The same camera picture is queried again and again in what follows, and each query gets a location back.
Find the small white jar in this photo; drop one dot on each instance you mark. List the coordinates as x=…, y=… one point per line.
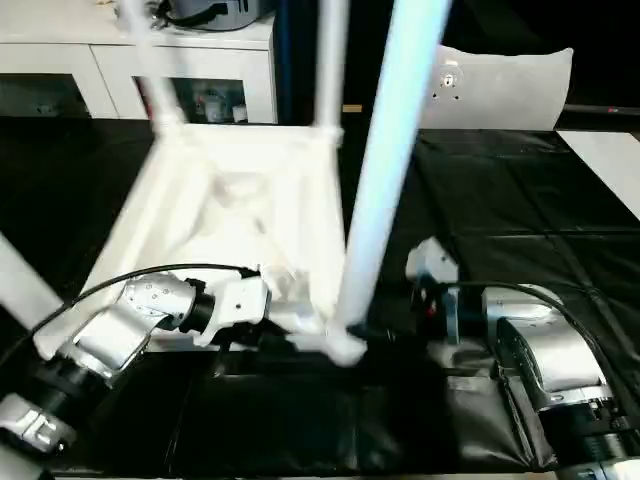
x=215, y=111
x=239, y=114

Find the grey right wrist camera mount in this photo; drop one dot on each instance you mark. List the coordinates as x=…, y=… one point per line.
x=430, y=260

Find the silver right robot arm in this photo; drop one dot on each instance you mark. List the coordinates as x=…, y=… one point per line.
x=550, y=340

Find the grey cushion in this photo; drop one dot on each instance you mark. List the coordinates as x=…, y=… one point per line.
x=500, y=100

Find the black work mat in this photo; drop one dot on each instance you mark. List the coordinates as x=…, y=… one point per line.
x=500, y=210

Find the white board on right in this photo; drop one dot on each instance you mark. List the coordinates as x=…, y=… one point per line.
x=610, y=165

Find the white glass-door cabinet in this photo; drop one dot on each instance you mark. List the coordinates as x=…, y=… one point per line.
x=50, y=65

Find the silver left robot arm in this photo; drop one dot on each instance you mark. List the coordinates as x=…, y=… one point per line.
x=115, y=325

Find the white plastic table leg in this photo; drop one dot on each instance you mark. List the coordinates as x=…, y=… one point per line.
x=155, y=75
x=390, y=150
x=330, y=65
x=25, y=285

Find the white plastic table top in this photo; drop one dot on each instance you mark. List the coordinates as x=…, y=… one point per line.
x=165, y=200

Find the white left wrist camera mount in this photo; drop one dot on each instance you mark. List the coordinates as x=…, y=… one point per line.
x=240, y=300

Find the grey round helmet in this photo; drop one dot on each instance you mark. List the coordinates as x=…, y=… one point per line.
x=210, y=12

